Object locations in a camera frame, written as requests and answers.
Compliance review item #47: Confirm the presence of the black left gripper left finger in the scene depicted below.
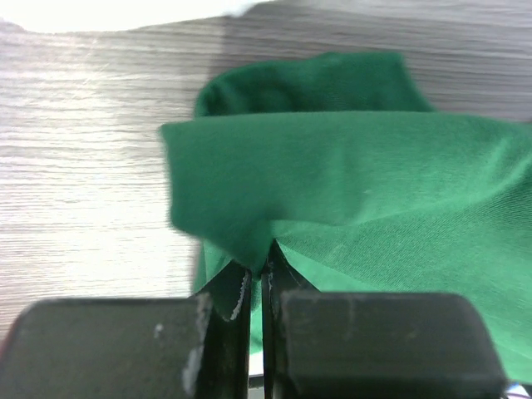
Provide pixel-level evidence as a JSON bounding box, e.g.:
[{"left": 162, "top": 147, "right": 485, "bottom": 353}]
[{"left": 1, "top": 263, "right": 251, "bottom": 398}]

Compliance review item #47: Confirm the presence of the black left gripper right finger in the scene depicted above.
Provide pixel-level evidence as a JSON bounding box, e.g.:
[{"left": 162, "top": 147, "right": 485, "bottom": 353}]
[{"left": 261, "top": 244, "right": 505, "bottom": 399}]

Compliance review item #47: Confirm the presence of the green t-shirt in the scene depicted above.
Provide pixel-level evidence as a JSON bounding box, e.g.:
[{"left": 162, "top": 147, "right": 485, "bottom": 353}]
[{"left": 160, "top": 52, "right": 531, "bottom": 382}]

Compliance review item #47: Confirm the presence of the white t-shirt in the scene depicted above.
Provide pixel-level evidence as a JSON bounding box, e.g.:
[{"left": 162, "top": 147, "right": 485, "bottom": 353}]
[{"left": 1, "top": 0, "right": 258, "bottom": 33}]

